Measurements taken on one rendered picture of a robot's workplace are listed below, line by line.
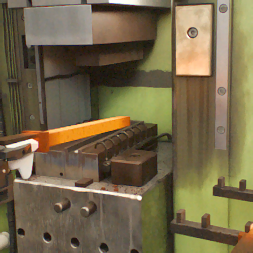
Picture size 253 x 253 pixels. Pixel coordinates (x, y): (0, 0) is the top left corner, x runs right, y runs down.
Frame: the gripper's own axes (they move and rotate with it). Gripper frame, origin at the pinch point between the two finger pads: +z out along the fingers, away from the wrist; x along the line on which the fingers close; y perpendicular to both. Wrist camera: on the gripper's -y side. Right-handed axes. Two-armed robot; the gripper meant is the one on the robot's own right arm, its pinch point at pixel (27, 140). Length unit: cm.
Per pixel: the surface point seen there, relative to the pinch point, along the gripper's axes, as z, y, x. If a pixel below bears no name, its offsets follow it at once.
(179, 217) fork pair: 12.2, 14.4, 22.3
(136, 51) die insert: 76, -14, -14
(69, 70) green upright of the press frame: 71, -8, -36
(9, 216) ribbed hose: 55, 39, -51
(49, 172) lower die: 42, 18, -25
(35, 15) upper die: 40, -23, -26
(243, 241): 2.3, 12.8, 35.2
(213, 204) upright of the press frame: 56, 27, 17
